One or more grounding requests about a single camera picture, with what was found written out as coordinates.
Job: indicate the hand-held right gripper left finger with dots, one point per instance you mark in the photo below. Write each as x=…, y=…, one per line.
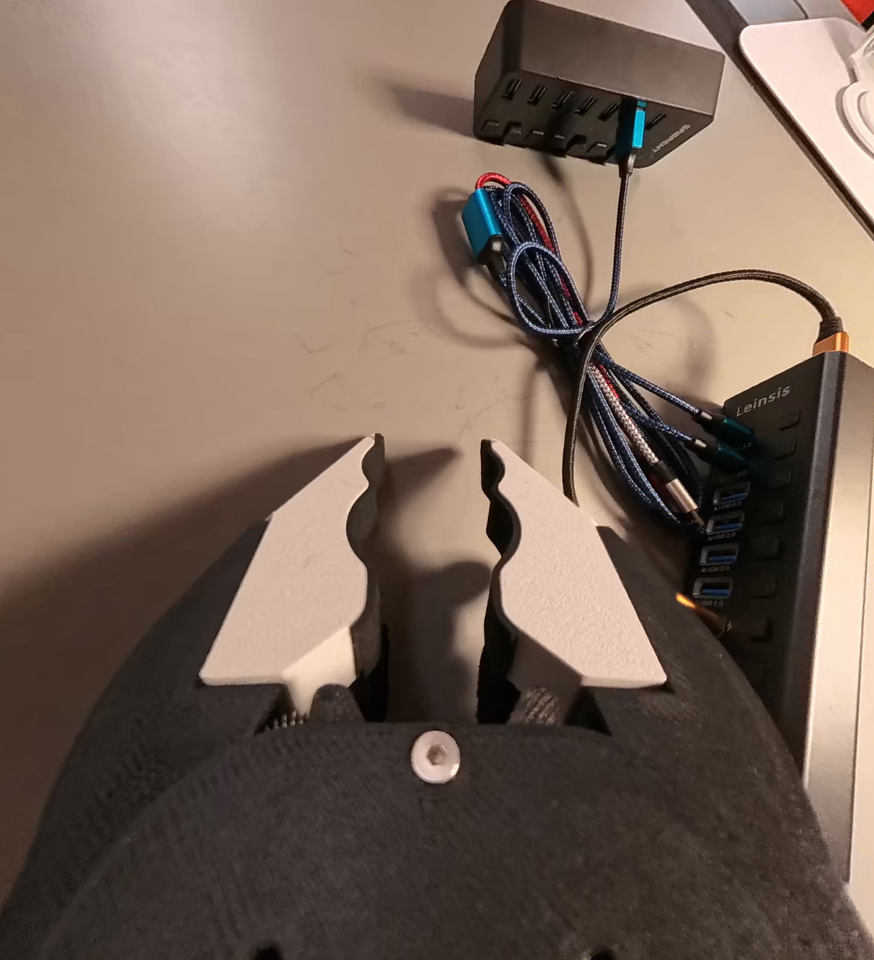
x=302, y=585

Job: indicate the dark grey usb hub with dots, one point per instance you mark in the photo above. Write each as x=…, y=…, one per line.
x=819, y=525

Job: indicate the silver stand base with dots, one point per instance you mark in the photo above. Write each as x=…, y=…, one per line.
x=797, y=82

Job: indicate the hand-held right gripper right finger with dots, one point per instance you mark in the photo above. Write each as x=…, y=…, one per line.
x=572, y=592

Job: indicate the black multi-port charging station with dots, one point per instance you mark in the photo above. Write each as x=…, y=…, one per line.
x=602, y=52

